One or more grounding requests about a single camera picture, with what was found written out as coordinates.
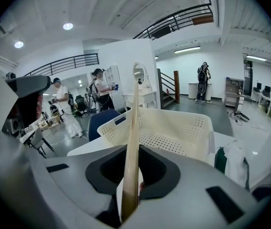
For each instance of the white cube shelf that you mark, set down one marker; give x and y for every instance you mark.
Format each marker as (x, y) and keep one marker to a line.
(112, 76)

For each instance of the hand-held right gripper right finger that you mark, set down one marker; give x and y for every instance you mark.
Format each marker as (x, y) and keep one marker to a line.
(192, 199)

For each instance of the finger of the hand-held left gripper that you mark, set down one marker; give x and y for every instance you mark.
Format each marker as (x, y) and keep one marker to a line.
(28, 83)

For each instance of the office desks with monitors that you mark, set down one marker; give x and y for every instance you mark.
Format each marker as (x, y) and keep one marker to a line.
(267, 96)

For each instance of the blue chair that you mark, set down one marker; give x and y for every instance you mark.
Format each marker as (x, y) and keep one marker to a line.
(102, 121)

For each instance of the black curved railing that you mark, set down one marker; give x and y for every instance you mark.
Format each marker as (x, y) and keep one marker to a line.
(64, 64)

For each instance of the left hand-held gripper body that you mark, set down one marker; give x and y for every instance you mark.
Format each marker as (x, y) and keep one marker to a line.
(23, 113)

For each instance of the round ceiling light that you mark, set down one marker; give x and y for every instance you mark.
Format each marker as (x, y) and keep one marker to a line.
(18, 44)
(68, 26)

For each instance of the white dressing table with mirror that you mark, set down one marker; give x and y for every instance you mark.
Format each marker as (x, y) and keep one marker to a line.
(145, 96)

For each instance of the beige clothes hanger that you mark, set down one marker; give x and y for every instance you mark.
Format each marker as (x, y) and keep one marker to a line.
(132, 151)

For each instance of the white round counter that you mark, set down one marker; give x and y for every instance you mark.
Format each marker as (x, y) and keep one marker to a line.
(192, 90)

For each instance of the grey speaker box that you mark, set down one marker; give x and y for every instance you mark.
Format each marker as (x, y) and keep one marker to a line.
(15, 126)

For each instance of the green and white garment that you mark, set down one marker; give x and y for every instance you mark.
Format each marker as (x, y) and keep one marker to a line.
(233, 161)

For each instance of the ceiling tube light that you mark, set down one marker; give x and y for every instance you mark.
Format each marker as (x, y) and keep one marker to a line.
(187, 49)

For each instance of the white perforated plastic container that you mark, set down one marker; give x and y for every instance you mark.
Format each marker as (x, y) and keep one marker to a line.
(173, 125)

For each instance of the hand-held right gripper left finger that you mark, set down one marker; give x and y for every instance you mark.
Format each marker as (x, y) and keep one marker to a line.
(54, 190)

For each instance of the black office chair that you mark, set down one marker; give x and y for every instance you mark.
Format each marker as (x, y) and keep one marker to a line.
(80, 104)

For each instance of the grey chair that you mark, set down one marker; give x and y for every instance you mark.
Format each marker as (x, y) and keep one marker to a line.
(38, 139)

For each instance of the wooden shelf cabinet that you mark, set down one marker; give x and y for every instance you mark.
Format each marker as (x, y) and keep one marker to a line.
(233, 92)

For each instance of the black mezzanine railing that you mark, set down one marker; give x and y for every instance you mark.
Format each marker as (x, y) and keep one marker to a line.
(178, 20)

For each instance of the dark staircase with wooden post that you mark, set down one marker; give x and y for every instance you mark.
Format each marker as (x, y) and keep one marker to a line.
(170, 94)

